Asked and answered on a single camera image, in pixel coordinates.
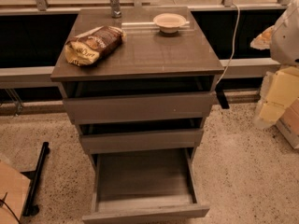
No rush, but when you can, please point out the white cable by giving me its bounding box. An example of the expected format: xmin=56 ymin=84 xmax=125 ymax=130
xmin=215 ymin=3 xmax=242 ymax=86

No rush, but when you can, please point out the grey bottom drawer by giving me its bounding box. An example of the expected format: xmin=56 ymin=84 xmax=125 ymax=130
xmin=82 ymin=148 xmax=209 ymax=224

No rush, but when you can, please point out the black metal bar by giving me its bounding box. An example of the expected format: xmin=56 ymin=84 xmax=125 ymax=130
xmin=22 ymin=142 xmax=50 ymax=217

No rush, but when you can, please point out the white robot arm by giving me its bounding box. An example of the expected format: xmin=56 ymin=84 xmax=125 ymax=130
xmin=270 ymin=0 xmax=299 ymax=66

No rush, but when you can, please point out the grey top drawer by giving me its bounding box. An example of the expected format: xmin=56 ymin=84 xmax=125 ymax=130
xmin=64 ymin=76 xmax=214 ymax=124

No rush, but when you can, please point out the grey middle drawer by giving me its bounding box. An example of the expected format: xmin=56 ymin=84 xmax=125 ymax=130
xmin=79 ymin=118 xmax=203 ymax=154

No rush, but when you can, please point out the black cable left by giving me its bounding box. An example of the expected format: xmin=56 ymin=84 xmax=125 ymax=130
xmin=0 ymin=191 xmax=22 ymax=224

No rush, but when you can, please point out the cardboard box right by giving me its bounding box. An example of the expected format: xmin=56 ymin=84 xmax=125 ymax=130
xmin=276 ymin=99 xmax=299 ymax=149

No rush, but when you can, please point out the grey drawer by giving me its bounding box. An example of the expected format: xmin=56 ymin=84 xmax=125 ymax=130
xmin=64 ymin=76 xmax=214 ymax=124
xmin=82 ymin=148 xmax=209 ymax=224
xmin=79 ymin=118 xmax=203 ymax=154

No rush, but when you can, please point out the grey drawer cabinet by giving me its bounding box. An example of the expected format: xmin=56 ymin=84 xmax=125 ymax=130
xmin=50 ymin=6 xmax=225 ymax=164

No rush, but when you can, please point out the brown yellow chip bag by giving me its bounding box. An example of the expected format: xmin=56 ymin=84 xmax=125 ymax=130
xmin=64 ymin=26 xmax=125 ymax=66

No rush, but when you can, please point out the white paper bowl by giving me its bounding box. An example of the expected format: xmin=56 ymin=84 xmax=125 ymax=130
xmin=153 ymin=13 xmax=187 ymax=34

